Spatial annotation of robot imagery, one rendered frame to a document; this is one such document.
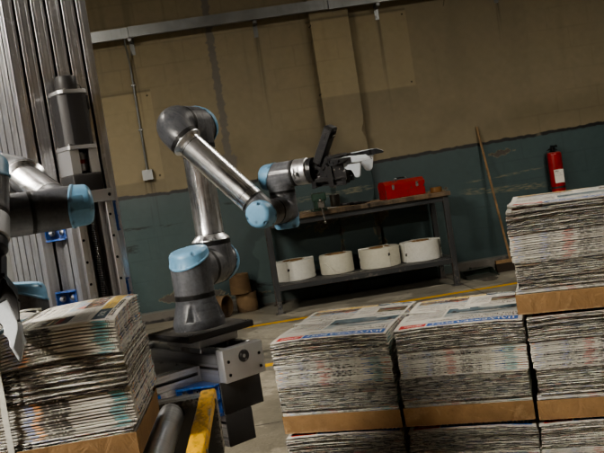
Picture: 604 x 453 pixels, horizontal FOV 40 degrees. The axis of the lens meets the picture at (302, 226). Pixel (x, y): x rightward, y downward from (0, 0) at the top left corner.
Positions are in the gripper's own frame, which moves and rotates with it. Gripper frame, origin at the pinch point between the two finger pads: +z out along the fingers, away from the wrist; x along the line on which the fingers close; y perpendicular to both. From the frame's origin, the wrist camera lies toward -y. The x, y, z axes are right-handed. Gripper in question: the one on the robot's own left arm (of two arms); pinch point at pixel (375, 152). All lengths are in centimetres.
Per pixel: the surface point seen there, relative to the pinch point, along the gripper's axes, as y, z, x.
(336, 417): 53, -4, 52
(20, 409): 15, -21, 126
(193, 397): 32, -17, 86
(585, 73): 34, 5, -704
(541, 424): 58, 41, 48
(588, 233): 19, 56, 40
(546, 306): 33, 46, 44
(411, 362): 43, 15, 48
